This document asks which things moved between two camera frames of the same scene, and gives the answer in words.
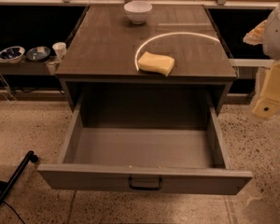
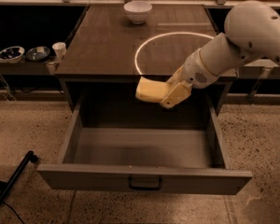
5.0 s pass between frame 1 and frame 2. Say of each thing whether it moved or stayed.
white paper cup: stayed
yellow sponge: moved
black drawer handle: stayed
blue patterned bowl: stayed
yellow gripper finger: moved
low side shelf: stayed
